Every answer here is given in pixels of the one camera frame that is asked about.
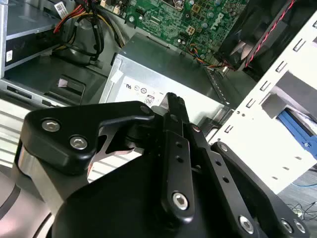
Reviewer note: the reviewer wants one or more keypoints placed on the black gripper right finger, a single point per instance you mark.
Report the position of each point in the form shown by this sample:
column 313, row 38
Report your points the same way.
column 232, row 198

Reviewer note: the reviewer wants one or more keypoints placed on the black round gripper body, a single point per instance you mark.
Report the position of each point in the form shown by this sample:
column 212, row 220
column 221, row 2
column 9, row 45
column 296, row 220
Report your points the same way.
column 111, row 210

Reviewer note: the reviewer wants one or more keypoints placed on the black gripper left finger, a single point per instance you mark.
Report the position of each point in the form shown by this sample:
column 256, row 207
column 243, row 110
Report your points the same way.
column 57, row 143

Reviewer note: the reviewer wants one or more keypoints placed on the hard disk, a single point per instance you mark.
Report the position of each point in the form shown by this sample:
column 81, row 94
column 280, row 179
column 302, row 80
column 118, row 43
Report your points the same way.
column 293, row 126

